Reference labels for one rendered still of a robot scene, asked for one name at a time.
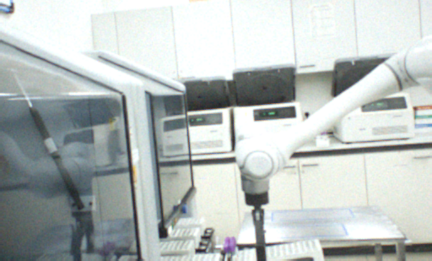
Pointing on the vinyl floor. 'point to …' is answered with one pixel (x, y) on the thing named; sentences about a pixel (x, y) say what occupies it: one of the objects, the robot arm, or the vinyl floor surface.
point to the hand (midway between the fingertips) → (261, 256)
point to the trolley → (327, 228)
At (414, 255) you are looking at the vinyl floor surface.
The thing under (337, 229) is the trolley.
